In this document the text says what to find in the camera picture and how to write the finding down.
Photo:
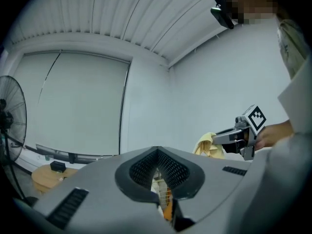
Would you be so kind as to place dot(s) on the black head-worn camera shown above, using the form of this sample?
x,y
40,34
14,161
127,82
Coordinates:
x,y
220,8

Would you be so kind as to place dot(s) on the person's white shirt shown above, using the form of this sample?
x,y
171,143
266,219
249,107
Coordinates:
x,y
296,94

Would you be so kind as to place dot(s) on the round wooden table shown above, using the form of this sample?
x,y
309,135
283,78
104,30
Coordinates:
x,y
46,180

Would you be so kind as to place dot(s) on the white roller blind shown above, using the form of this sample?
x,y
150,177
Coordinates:
x,y
80,101

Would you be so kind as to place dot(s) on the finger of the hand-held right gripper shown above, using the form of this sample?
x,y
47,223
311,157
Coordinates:
x,y
228,136
230,148

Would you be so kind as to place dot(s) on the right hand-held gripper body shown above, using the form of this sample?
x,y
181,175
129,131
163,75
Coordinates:
x,y
254,118

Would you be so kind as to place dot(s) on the person's head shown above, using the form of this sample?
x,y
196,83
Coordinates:
x,y
248,1

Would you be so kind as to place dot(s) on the black standing fan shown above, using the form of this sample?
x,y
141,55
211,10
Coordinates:
x,y
12,121

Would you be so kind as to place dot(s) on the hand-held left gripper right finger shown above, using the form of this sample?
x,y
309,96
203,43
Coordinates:
x,y
214,181

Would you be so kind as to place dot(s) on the black box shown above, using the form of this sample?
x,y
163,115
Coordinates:
x,y
58,166

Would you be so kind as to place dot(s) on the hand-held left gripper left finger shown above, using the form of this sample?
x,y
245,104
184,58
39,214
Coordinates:
x,y
102,203

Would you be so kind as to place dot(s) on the yellow cloth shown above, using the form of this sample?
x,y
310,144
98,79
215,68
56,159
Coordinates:
x,y
207,145

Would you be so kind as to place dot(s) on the person's right forearm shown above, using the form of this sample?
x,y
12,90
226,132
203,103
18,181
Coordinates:
x,y
274,133

